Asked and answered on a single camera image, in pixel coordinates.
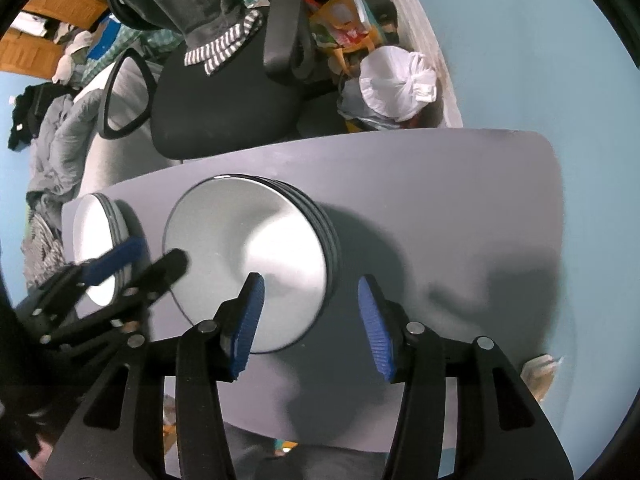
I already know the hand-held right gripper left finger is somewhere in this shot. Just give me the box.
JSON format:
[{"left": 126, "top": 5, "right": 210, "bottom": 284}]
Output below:
[{"left": 45, "top": 272, "right": 266, "bottom": 480}]

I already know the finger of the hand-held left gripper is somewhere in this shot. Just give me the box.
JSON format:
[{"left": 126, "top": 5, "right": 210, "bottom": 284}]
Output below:
[
  {"left": 15, "top": 237, "right": 148, "bottom": 327},
  {"left": 40, "top": 249, "right": 190, "bottom": 349}
]

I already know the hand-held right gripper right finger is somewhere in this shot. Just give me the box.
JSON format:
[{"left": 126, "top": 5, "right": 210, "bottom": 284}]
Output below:
[{"left": 357, "top": 274, "right": 573, "bottom": 480}]

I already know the white bowl grey outside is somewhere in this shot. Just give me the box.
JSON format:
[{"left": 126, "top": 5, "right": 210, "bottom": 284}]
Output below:
[
  {"left": 102, "top": 197, "right": 130, "bottom": 256},
  {"left": 97, "top": 194, "right": 126, "bottom": 261},
  {"left": 72, "top": 193, "right": 121, "bottom": 307}
]

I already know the large white plate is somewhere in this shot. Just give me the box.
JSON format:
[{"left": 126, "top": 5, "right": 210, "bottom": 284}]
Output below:
[{"left": 162, "top": 176, "right": 331, "bottom": 356}]

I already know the black white striped cloth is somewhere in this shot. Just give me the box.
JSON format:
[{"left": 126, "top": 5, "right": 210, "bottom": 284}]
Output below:
[{"left": 22, "top": 210, "right": 66, "bottom": 286}]

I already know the grey quilt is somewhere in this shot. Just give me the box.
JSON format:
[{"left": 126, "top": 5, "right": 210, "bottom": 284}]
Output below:
[{"left": 27, "top": 92, "right": 101, "bottom": 221}]

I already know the black office chair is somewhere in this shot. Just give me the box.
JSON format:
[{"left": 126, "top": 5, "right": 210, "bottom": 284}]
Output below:
[{"left": 97, "top": 0, "right": 318, "bottom": 163}]

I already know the black garment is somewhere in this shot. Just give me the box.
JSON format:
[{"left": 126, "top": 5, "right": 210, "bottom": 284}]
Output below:
[{"left": 7, "top": 82, "right": 73, "bottom": 151}]

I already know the green checked cloth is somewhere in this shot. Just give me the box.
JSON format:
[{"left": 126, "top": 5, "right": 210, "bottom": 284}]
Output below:
[{"left": 82, "top": 22, "right": 186, "bottom": 86}]

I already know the light blue plastic bag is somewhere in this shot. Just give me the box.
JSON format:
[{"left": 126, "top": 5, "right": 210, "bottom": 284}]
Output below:
[{"left": 337, "top": 80, "right": 401, "bottom": 131}]

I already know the grey white striped cuff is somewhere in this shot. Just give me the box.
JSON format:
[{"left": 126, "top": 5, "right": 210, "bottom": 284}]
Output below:
[{"left": 184, "top": 9, "right": 263, "bottom": 76}]

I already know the white plastic bag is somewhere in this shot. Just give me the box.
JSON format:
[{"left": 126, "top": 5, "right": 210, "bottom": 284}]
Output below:
[{"left": 357, "top": 45, "right": 438, "bottom": 123}]

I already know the orange wooden cabinet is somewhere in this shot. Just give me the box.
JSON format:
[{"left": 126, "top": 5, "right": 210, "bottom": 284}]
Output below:
[{"left": 0, "top": 0, "right": 111, "bottom": 78}]

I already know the yellow printed bag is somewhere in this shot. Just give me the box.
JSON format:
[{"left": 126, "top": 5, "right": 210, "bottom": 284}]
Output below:
[{"left": 305, "top": 0, "right": 381, "bottom": 61}]

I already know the white ribbed board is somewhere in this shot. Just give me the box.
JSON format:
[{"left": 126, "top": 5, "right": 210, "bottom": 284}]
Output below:
[{"left": 387, "top": 0, "right": 463, "bottom": 128}]

